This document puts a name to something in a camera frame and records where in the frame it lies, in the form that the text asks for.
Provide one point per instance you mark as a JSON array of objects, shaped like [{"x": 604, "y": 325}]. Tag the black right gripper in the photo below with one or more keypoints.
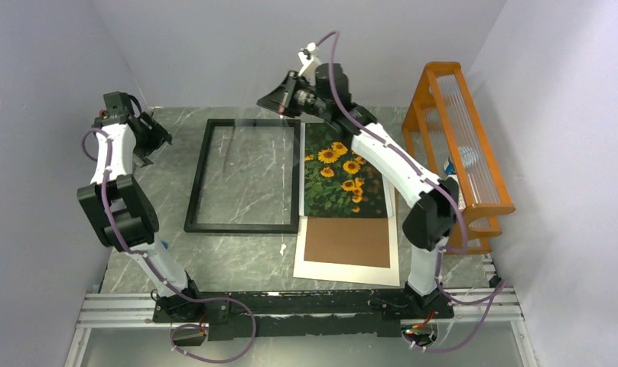
[{"x": 279, "y": 99}]

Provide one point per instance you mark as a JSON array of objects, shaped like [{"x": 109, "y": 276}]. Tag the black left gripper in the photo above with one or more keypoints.
[{"x": 158, "y": 136}]

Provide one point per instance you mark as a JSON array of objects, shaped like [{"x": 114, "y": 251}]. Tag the clear acrylic sheet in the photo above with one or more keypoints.
[{"x": 249, "y": 170}]

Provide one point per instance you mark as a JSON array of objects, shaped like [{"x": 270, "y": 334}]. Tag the black picture frame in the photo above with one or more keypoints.
[{"x": 192, "y": 226}]

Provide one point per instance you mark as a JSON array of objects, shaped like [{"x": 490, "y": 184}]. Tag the sunflower photo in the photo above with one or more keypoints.
[{"x": 338, "y": 183}]

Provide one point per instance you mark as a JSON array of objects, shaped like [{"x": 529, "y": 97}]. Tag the white mat backing board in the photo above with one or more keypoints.
[{"x": 350, "y": 250}]

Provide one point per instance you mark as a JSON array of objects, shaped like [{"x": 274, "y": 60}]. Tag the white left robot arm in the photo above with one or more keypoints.
[{"x": 117, "y": 208}]

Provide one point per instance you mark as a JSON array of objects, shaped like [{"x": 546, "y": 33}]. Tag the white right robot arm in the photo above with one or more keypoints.
[{"x": 432, "y": 201}]

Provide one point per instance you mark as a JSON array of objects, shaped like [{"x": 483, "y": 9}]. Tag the orange wooden shelf rack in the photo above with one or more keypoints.
[{"x": 442, "y": 122}]

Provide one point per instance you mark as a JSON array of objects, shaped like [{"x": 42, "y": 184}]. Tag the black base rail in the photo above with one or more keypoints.
[{"x": 382, "y": 312}]

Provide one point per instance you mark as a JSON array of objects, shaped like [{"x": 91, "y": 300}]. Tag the aluminium table rail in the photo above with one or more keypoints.
[{"x": 135, "y": 311}]

